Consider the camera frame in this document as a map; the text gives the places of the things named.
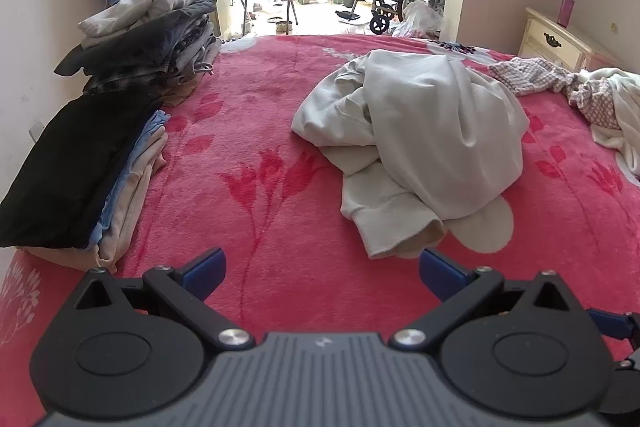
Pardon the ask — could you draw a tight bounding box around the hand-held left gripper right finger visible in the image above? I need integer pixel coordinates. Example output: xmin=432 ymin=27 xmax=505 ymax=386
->
xmin=390 ymin=248 xmax=576 ymax=352

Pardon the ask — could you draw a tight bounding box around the near stack of folded clothes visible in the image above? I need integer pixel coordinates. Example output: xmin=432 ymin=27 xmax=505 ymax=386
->
xmin=0 ymin=84 xmax=166 ymax=250
xmin=15 ymin=122 xmax=171 ymax=273

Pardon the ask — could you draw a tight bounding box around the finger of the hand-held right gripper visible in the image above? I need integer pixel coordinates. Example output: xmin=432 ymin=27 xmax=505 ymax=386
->
xmin=586 ymin=307 xmax=640 ymax=350
xmin=611 ymin=347 xmax=640 ymax=384

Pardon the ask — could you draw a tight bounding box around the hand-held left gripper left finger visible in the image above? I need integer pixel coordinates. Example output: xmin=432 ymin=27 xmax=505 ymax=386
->
xmin=75 ymin=248 xmax=257 ymax=352

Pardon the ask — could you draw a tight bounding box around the stack of dark folded clothes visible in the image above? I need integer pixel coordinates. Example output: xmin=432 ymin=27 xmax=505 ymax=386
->
xmin=54 ymin=0 xmax=223 ymax=100

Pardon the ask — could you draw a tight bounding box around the pink floral blanket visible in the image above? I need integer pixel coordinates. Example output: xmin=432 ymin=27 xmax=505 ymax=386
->
xmin=0 ymin=34 xmax=640 ymax=427

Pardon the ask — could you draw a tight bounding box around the cream sweatshirt with orange print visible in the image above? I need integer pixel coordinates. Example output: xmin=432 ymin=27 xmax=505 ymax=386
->
xmin=291 ymin=49 xmax=531 ymax=260

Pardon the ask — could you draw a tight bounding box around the light grey folded garment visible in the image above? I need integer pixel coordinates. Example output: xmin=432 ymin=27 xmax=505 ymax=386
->
xmin=78 ymin=0 xmax=195 ymax=38

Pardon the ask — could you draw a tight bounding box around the light blue folded garment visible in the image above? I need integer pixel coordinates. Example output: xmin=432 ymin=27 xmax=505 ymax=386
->
xmin=85 ymin=109 xmax=171 ymax=253

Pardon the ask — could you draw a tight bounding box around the white fleece garment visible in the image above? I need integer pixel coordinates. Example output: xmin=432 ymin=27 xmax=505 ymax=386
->
xmin=575 ymin=68 xmax=640 ymax=180

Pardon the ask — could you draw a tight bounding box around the cream nightstand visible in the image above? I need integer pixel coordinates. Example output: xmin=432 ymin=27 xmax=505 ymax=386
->
xmin=517 ymin=7 xmax=616 ymax=72

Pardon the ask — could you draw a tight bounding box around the white plastic bag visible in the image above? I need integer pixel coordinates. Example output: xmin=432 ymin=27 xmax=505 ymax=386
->
xmin=392 ymin=1 xmax=443 ymax=38

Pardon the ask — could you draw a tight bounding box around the pink checkered garment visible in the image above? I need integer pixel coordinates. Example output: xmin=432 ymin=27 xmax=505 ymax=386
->
xmin=487 ymin=57 xmax=623 ymax=130

